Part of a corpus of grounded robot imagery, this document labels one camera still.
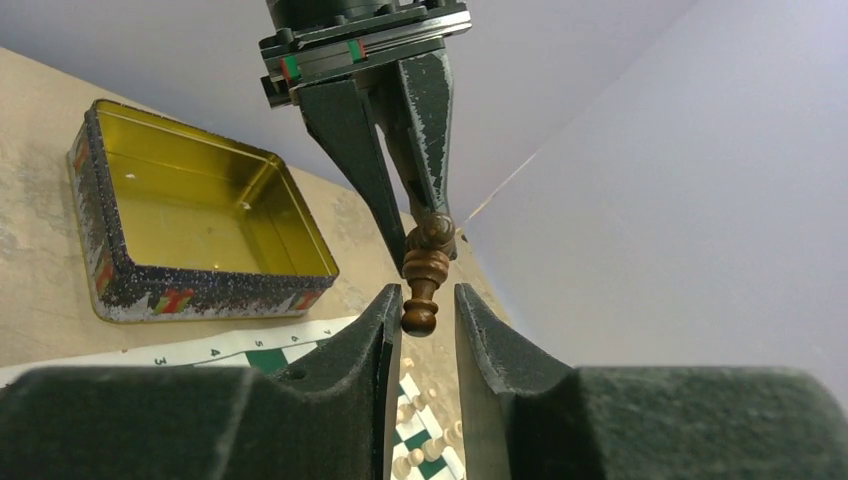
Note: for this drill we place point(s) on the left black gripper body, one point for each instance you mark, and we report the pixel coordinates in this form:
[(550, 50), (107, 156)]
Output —
[(319, 41)]

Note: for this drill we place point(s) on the white chess pieces row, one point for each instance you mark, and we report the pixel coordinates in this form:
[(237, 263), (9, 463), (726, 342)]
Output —
[(423, 449)]

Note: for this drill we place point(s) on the left gold tin tray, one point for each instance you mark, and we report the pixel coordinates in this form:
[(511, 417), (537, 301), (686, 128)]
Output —
[(180, 224)]

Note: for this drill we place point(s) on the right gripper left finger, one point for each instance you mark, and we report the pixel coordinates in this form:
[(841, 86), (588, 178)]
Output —
[(328, 415)]

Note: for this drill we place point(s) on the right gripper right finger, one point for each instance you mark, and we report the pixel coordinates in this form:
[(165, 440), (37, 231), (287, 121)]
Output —
[(527, 415)]

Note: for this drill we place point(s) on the dark chess piece fourteenth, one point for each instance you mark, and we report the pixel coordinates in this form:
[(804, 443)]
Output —
[(425, 268)]

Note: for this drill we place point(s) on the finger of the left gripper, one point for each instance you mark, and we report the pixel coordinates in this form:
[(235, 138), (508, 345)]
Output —
[(426, 87), (338, 116)]

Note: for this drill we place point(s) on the green white chess board mat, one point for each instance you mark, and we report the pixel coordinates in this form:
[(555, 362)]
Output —
[(267, 350)]

